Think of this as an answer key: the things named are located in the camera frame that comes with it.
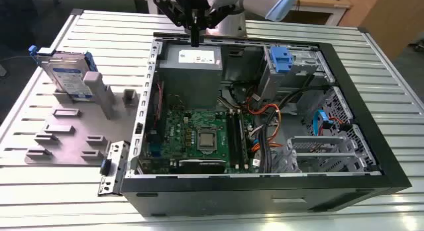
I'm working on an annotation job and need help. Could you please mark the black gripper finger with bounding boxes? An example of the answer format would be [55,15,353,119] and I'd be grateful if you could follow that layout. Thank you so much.
[196,6,233,47]
[152,0,197,47]

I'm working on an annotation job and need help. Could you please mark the hard disk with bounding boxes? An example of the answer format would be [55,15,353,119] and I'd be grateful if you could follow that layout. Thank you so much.
[28,44,101,102]

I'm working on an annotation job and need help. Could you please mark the blue data wire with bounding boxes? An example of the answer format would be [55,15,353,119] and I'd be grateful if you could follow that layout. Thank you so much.
[312,108,335,137]

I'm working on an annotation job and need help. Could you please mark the red power wire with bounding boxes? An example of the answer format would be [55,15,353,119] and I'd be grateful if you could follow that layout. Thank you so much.
[329,116,352,133]

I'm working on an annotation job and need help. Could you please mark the metal disk bay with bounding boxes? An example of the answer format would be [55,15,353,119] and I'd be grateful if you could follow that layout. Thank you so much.
[287,135,380,173]

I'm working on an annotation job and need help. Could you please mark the blue plastic drive latch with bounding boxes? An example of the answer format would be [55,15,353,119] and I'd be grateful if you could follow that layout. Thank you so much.
[269,46,295,74]

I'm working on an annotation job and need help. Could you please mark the grey power supply unit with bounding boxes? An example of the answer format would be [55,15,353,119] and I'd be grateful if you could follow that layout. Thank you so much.
[155,43,223,110]

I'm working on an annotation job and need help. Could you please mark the metal optical drive cage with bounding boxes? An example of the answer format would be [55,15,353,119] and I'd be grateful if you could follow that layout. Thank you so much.
[257,44,335,104]

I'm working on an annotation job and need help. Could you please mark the wooden desk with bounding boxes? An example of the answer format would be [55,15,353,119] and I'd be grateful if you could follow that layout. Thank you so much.
[291,0,352,27]

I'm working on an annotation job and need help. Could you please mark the silver CPU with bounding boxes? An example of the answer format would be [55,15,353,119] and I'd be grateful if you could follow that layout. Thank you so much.
[200,133,216,147]

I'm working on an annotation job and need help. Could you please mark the black RAM slot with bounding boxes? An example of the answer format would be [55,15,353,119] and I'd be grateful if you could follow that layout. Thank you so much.
[236,110,251,171]
[227,109,241,171]

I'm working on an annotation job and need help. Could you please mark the green motherboard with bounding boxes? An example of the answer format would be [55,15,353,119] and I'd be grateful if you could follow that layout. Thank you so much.
[145,109,263,174]

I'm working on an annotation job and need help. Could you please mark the CPU socket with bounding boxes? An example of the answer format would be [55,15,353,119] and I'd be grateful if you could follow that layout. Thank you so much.
[196,126,220,153]

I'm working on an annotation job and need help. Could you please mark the grey parts rack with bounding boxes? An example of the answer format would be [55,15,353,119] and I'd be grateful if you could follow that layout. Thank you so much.
[24,72,141,166]

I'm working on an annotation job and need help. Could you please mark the black graphics card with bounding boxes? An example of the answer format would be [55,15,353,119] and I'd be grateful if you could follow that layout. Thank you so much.
[168,158,228,174]

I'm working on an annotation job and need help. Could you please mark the black chair base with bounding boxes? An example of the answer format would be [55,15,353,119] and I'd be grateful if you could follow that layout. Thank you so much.
[409,37,424,52]

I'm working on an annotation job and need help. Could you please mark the black PC case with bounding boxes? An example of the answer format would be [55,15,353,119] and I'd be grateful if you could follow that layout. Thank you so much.
[119,31,412,218]

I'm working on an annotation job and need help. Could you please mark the white frame table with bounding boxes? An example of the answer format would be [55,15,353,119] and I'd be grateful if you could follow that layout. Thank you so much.
[36,0,160,15]

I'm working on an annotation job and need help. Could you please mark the thin red fan wire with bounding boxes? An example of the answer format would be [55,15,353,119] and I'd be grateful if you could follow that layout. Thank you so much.
[153,79,165,136]

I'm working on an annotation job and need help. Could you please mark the black and yellow power wires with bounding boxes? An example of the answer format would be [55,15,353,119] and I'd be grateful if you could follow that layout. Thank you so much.
[216,81,259,111]

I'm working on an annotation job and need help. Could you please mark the orange wire bundle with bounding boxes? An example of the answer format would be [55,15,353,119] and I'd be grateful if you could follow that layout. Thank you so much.
[247,103,285,154]

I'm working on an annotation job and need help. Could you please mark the thick black cable bundle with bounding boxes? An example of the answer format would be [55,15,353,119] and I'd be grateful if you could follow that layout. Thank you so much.
[257,84,333,174]

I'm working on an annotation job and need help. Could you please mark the metal card retainer bracket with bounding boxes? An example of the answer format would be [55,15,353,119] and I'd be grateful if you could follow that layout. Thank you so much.
[97,140,131,198]

